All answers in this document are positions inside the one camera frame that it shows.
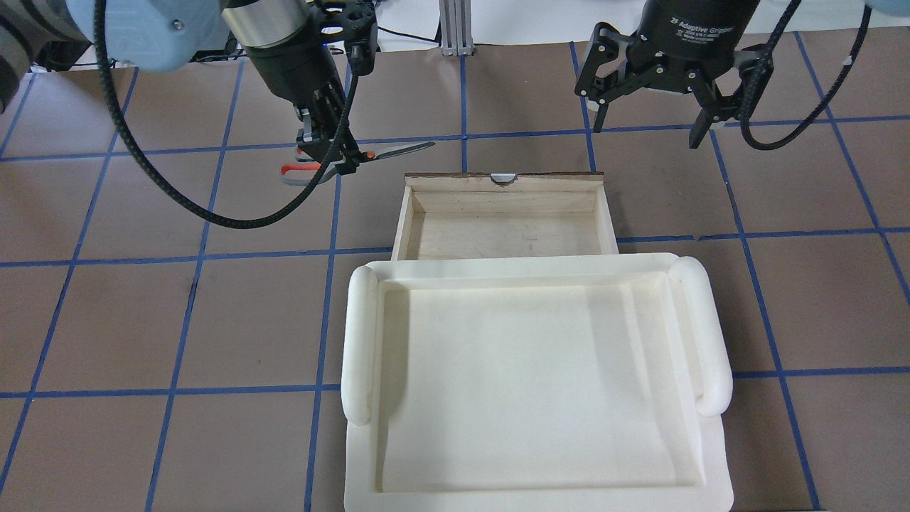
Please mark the grey orange scissors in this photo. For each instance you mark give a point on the grey orange scissors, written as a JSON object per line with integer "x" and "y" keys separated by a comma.
{"x": 303, "y": 170}

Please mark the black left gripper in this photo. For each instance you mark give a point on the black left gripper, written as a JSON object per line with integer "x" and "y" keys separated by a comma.
{"x": 293, "y": 73}

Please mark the brown paper table mat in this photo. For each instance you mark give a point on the brown paper table mat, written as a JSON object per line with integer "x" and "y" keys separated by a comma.
{"x": 151, "y": 361}

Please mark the wooden drawer with white handle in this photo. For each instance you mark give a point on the wooden drawer with white handle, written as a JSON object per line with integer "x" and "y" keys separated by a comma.
{"x": 450, "y": 216}

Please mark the cream plastic storage box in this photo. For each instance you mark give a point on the cream plastic storage box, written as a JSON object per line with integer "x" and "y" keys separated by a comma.
{"x": 575, "y": 383}

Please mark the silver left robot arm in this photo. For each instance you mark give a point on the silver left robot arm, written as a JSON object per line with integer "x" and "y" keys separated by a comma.
{"x": 158, "y": 36}

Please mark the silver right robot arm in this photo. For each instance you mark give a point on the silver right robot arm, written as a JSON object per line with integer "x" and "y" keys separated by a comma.
{"x": 745, "y": 95}

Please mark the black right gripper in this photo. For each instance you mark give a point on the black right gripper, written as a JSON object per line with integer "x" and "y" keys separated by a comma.
{"x": 688, "y": 28}

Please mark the aluminium frame post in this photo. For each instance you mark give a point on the aluminium frame post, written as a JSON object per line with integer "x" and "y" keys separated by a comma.
{"x": 455, "y": 25}

